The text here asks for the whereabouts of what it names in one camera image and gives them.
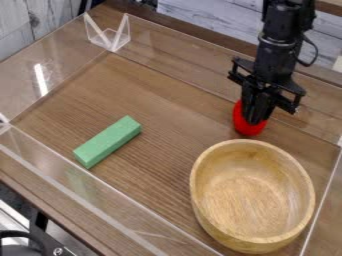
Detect black metal table frame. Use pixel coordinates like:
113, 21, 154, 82
30, 211, 78, 256

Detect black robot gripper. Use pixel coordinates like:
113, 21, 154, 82
228, 57, 306, 124

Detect clear acrylic corner bracket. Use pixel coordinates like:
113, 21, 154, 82
83, 13, 131, 53

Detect black cable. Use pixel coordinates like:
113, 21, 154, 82
0, 229, 46, 256

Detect clear acrylic tray walls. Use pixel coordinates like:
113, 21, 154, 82
0, 7, 342, 256

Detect green foam block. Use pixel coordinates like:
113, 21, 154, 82
74, 115, 142, 169

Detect red plush strawberry toy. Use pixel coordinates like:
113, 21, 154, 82
233, 100, 268, 136

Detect oval wooden bowl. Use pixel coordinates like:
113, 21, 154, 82
190, 139, 316, 254

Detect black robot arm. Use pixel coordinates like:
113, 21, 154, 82
229, 0, 318, 126

